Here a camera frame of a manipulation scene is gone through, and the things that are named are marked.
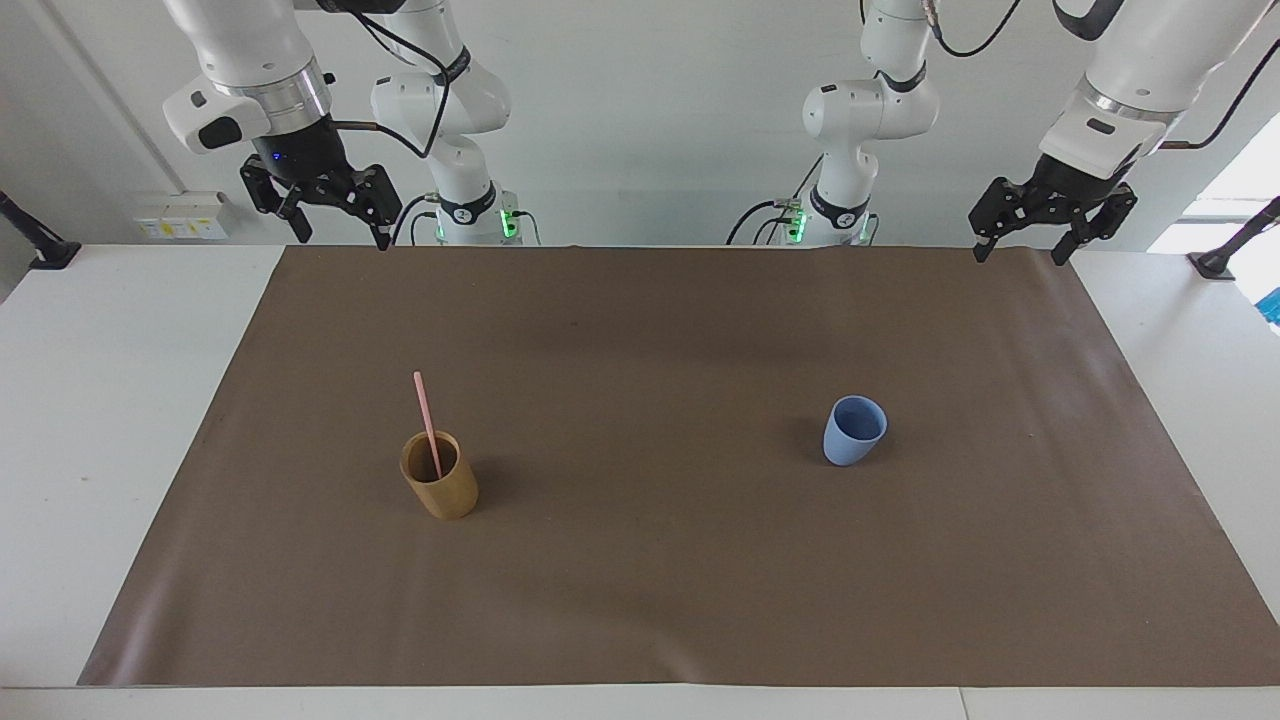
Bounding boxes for black stand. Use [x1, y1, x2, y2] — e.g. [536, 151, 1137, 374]
[0, 189, 82, 272]
[1187, 196, 1280, 282]

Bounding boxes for pink chopstick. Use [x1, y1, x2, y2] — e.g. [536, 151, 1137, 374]
[413, 371, 445, 480]

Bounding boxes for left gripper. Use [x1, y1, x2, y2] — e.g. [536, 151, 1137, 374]
[967, 152, 1140, 268]

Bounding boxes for black cable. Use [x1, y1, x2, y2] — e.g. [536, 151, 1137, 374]
[1158, 38, 1280, 153]
[334, 8, 473, 161]
[725, 155, 827, 247]
[925, 0, 1025, 59]
[390, 194, 442, 248]

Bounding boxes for brown wooden cup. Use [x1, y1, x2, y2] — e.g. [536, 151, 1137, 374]
[400, 430, 480, 521]

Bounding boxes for blue cup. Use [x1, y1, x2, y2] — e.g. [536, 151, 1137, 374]
[823, 395, 889, 468]

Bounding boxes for white wall socket box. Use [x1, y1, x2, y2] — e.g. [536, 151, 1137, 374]
[134, 191, 230, 242]

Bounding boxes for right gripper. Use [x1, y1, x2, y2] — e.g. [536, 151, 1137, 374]
[239, 114, 404, 252]

